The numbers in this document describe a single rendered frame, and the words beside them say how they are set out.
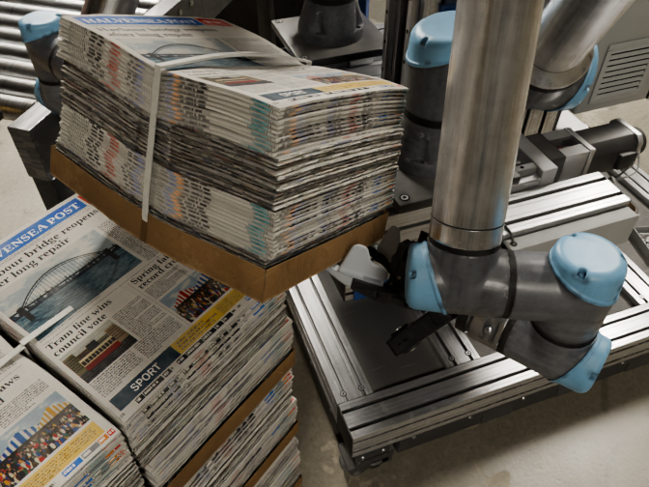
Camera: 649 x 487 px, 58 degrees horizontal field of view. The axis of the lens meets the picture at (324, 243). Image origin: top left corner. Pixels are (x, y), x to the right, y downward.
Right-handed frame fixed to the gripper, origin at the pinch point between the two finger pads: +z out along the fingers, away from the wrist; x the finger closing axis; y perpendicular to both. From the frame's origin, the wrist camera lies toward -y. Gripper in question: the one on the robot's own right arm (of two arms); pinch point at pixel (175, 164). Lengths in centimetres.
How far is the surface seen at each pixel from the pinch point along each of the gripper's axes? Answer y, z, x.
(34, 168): -13.5, -34.2, -4.1
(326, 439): -73, 25, 38
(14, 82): -2, -50, 2
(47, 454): -15, 28, -41
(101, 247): -6.4, 7.1, -19.4
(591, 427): -58, 79, 79
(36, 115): -3.1, -35.4, -2.9
